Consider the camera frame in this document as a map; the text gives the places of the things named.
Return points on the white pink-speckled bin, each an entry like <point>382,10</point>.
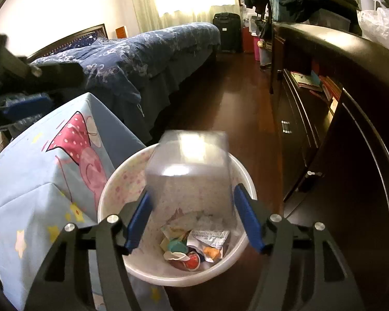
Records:
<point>126,181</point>

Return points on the teal plastic toy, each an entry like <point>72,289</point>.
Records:
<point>178,246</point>

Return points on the dark wooden headboard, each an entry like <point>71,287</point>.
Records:
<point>77,37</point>

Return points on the bed with blue duvet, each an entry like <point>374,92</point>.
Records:
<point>142,51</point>

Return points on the pale window curtain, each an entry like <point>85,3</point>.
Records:
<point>149,0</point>

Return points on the white plastic bag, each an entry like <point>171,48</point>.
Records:
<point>379,26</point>

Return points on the clear storage box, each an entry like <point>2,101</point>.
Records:
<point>330,19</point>

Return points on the books on cabinet shelf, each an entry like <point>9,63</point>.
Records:
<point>308,81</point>

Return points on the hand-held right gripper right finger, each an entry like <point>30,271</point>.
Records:
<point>249,222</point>

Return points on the pink plastic container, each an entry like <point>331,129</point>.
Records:
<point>257,48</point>

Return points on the red and white paper cup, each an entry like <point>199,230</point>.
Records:
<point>189,261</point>

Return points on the dark wooden cabinet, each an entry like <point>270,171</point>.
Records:
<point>359,136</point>

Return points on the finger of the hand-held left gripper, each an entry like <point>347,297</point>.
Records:
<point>58,73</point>
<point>26,108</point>

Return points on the clear plastic box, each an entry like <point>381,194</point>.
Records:
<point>188,175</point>

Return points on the orange toy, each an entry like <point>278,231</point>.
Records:
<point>210,252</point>

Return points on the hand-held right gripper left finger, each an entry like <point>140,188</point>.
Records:
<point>138,225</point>

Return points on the black suitcase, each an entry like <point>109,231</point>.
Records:
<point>227,32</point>

